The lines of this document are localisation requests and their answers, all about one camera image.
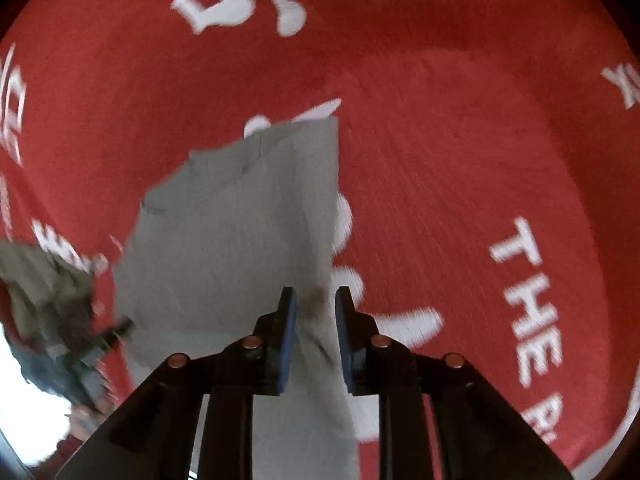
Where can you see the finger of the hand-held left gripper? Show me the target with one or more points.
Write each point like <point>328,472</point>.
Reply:
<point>107,336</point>

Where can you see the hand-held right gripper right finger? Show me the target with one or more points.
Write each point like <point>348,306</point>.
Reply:
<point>345,345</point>

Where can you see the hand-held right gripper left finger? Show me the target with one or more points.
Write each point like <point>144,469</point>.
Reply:
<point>286,340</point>

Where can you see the grey knit garment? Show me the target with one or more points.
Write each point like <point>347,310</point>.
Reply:
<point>235,230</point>

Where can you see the red printed blanket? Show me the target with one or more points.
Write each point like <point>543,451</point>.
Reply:
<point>450,160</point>

